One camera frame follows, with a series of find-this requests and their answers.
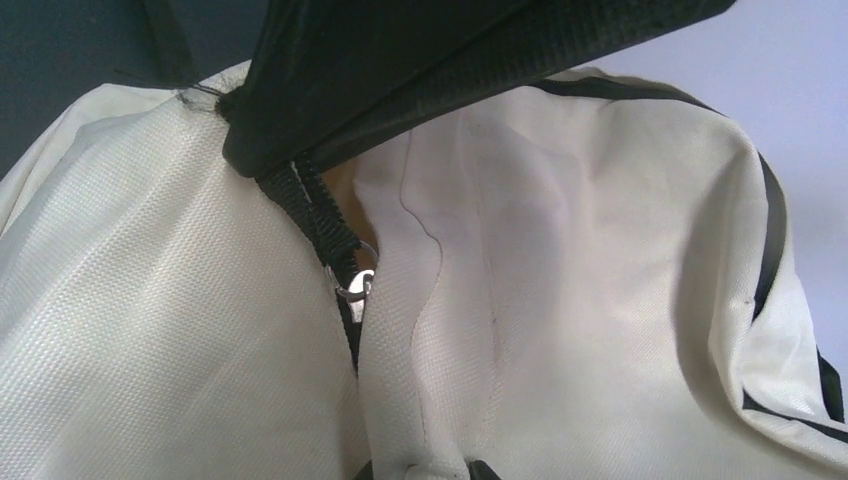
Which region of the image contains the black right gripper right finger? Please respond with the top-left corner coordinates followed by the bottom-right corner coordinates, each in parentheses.
top-left (468, 460), bottom-right (501, 480)

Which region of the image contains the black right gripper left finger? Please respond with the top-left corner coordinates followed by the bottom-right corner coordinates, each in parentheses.
top-left (353, 461), bottom-right (374, 480)

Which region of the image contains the cream canvas backpack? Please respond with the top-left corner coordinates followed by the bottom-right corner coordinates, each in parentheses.
top-left (1, 1), bottom-right (847, 479)

